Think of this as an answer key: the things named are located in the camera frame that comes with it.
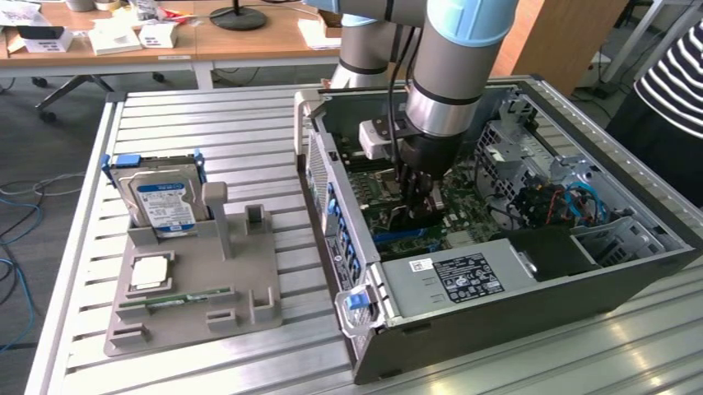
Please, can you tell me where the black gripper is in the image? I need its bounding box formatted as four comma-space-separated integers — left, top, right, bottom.
397, 132, 462, 183

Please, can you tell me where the green NVIDIA graphics card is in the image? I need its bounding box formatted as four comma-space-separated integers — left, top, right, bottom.
389, 187, 444, 232

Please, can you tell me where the CPU socket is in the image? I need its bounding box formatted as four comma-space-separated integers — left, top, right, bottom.
372, 168, 405, 194

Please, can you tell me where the green motherboard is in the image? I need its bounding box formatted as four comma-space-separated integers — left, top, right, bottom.
337, 139, 498, 258

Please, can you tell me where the perforated metal disk bay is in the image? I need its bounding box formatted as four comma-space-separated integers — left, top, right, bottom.
474, 118, 600, 207

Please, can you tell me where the blue expansion slot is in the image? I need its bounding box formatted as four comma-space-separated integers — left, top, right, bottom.
373, 230, 438, 244

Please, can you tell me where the grey power supply unit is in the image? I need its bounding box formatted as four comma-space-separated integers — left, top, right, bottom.
377, 240, 537, 320

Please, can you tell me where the open cardboard box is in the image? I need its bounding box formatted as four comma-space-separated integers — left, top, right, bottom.
297, 16, 345, 51

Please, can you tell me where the wooden cabinet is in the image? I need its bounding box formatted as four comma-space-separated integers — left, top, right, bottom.
488, 0, 630, 98

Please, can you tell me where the small metal disk bay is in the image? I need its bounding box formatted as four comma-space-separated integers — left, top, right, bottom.
569, 216, 668, 268

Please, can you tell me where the black open PC case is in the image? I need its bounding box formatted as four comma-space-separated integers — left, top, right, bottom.
293, 80, 703, 386

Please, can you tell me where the wooden desk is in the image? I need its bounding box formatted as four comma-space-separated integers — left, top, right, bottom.
0, 0, 345, 123

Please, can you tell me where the black lamp base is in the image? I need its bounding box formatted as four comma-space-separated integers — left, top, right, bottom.
208, 0, 269, 31

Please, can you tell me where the person in striped shirt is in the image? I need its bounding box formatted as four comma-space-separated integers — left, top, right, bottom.
602, 18, 703, 198

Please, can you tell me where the hard disk in blue caddy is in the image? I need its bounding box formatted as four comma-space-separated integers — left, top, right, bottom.
102, 152, 213, 239

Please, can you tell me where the grey parts rack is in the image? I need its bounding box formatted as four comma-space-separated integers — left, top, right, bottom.
102, 182, 284, 358

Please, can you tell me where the green RAM stick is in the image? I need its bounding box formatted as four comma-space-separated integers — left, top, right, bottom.
118, 286, 232, 309

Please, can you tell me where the white labelled box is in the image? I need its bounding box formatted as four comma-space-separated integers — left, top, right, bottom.
137, 22, 180, 49

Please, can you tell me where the silver CPU chip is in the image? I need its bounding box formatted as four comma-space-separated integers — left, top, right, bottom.
129, 255, 172, 289

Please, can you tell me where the white cardboard box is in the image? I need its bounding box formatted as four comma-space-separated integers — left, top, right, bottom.
90, 28, 142, 57

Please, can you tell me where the black and white box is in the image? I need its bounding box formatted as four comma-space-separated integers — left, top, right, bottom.
15, 25, 73, 53

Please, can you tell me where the printed paper sheet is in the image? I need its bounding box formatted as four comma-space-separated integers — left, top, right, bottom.
0, 7, 46, 26

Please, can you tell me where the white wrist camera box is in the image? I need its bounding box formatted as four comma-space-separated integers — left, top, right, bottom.
357, 118, 410, 160

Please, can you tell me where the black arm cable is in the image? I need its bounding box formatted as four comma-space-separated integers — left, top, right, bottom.
385, 22, 424, 164

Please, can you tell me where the blue data wire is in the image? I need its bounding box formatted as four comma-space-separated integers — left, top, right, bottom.
562, 182, 606, 227

